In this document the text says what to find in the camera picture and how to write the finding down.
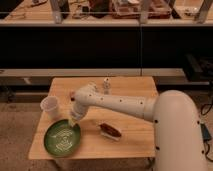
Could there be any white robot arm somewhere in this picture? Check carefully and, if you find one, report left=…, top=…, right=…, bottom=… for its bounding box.
left=70, top=84, right=208, bottom=171

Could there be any brown snack on white tray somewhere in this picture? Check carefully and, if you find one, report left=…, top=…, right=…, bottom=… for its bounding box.
left=100, top=123, right=122, bottom=141

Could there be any black cable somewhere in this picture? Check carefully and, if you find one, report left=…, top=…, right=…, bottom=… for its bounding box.
left=199, top=101, right=213, bottom=117

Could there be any brown chocolate bar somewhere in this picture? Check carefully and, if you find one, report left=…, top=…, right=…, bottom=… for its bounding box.
left=70, top=92, right=75, bottom=101

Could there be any clear shaker bottle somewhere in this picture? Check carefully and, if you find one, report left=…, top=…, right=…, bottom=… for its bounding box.
left=103, top=77, right=111, bottom=94

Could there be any long shelf bench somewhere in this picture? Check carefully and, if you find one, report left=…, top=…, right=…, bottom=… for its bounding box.
left=0, top=20, right=213, bottom=80

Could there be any wooden table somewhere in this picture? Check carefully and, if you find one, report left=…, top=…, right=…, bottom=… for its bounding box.
left=28, top=76, right=179, bottom=171

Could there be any green ceramic bowl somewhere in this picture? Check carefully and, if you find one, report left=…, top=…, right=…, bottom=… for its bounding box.
left=43, top=119, right=81, bottom=157

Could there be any translucent plastic cup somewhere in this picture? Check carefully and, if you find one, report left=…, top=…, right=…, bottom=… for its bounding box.
left=40, top=96, right=60, bottom=119

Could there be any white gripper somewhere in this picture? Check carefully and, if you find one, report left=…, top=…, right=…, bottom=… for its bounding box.
left=68, top=108, right=85, bottom=128

